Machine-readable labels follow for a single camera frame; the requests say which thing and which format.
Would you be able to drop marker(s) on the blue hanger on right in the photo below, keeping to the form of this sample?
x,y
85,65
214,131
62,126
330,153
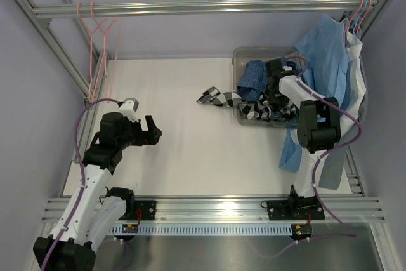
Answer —
x,y
358,18

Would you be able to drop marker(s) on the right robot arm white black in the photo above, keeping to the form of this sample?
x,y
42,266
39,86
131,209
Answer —
x,y
318,131

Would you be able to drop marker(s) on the left aluminium frame post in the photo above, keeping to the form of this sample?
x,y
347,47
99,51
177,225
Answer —
x,y
50,39

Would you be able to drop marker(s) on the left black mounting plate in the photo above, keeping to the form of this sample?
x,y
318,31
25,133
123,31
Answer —
x,y
143,210

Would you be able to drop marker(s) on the light blue shirt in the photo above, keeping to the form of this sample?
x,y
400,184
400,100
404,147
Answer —
x,y
327,61

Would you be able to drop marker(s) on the clear plastic bin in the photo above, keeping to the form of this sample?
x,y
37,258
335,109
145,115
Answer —
x,y
242,55

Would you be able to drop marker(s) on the pink wire hanger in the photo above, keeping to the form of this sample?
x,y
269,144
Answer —
x,y
90,33

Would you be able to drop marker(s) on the blue checked shirt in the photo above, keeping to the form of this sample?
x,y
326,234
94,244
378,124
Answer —
x,y
254,79

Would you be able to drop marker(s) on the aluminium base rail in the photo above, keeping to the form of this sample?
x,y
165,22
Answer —
x,y
251,208

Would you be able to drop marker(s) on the white slotted cable duct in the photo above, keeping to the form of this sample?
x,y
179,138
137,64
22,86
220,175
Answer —
x,y
200,229

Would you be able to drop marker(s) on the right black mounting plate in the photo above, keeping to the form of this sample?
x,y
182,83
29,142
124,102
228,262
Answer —
x,y
281,210

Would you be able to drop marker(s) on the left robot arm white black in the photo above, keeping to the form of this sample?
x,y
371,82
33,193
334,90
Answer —
x,y
86,221

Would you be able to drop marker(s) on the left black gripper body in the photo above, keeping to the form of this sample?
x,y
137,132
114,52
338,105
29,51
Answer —
x,y
135,136

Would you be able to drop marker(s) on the black white plaid shirt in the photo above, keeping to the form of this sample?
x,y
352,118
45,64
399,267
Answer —
x,y
257,110

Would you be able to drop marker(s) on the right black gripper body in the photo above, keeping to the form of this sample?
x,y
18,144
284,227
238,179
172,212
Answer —
x,y
275,98

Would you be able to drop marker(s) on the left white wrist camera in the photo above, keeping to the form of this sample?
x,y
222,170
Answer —
x,y
128,109

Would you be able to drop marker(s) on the aluminium hanging rod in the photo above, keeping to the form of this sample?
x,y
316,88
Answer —
x,y
73,10

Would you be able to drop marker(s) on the black mounting plate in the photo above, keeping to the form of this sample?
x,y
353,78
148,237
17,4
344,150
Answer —
x,y
143,210
281,210

